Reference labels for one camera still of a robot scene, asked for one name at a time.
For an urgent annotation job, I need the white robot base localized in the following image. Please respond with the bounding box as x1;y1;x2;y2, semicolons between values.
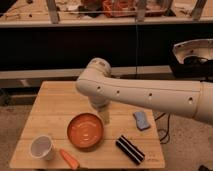
172;38;213;78

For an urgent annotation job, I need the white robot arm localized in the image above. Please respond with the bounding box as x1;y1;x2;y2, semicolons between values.
76;58;213;125

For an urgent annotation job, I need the orange bowl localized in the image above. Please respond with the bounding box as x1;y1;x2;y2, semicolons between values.
67;113;104;149

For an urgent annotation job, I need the wooden table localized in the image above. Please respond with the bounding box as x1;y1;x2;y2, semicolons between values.
10;81;165;169

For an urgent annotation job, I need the blue sponge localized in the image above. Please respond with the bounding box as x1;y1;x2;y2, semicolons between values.
133;111;150;131

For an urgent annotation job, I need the black striped eraser block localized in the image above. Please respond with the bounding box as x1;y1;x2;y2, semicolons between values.
115;135;145;165

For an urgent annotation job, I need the orange carrot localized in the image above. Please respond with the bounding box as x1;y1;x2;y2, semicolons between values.
59;149;79;170

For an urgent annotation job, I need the orange crate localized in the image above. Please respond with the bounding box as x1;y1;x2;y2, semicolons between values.
102;0;135;17

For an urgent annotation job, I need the black cable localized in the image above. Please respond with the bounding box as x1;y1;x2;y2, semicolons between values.
153;112;172;145

